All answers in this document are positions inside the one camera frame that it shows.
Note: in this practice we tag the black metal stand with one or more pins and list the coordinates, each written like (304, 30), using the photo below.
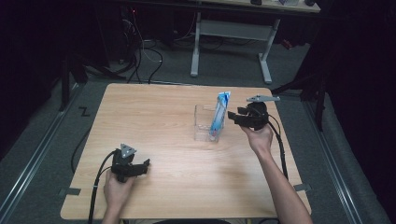
(64, 84)
(320, 102)

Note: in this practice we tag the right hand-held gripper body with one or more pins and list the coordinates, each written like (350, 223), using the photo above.
(258, 116)

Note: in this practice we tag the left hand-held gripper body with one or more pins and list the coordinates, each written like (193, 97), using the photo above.
(123, 168)

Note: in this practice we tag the metal floor rail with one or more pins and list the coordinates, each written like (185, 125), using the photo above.
(333, 161)
(37, 146)

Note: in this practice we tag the clear plastic container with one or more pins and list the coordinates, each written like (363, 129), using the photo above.
(202, 124)

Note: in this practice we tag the person's right hand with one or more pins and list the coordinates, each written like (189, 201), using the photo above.
(263, 141)

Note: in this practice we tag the blue white toothpaste tube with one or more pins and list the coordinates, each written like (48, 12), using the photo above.
(219, 115)

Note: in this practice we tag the person's left hand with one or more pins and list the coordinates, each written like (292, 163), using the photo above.
(115, 193)

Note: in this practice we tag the desk with white legs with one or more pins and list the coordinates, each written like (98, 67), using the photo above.
(232, 29)

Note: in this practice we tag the small red object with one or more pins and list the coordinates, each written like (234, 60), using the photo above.
(287, 44)

